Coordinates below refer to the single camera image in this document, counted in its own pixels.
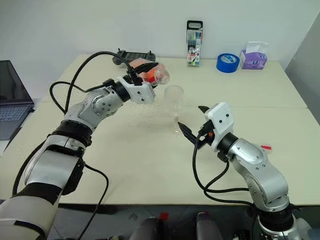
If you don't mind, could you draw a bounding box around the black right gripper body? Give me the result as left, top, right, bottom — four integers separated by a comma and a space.
198, 121, 216, 149

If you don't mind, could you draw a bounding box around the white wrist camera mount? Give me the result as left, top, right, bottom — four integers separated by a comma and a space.
204, 101, 235, 153
116, 76, 156, 105

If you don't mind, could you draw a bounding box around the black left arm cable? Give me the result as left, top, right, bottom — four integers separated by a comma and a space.
49, 50, 141, 227

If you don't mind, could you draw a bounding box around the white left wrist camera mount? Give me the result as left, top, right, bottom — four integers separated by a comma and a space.
116, 76, 156, 105

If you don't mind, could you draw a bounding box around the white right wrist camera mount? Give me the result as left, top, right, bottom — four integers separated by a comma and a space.
204, 101, 235, 153

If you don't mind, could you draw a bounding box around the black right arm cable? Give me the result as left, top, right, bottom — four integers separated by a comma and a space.
192, 133, 256, 207

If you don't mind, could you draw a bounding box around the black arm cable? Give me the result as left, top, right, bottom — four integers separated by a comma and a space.
192, 133, 256, 207
49, 50, 141, 227

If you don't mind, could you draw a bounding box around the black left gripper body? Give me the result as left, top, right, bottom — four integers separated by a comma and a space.
124, 70, 146, 85

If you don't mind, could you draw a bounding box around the blue tape roll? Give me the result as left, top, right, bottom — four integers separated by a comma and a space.
215, 52, 241, 74

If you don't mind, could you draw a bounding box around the purple tissue box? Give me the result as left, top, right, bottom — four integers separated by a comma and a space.
239, 40, 269, 71

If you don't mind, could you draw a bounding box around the grey handheld remote controller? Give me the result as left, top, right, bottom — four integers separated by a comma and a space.
111, 48, 158, 68

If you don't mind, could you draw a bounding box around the dark grey laptop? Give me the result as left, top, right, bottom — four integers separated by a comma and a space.
0, 59, 35, 141

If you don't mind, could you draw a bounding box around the clear plastic wine glass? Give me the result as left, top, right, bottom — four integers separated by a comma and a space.
163, 84, 186, 134

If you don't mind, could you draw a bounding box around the dark rounded shape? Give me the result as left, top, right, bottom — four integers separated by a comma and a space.
129, 216, 164, 240

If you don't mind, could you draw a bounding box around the orange red plastic bottle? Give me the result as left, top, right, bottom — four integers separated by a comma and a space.
129, 58, 171, 87

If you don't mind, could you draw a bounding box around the marker pen set case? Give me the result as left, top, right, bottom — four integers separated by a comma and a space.
186, 20, 204, 68

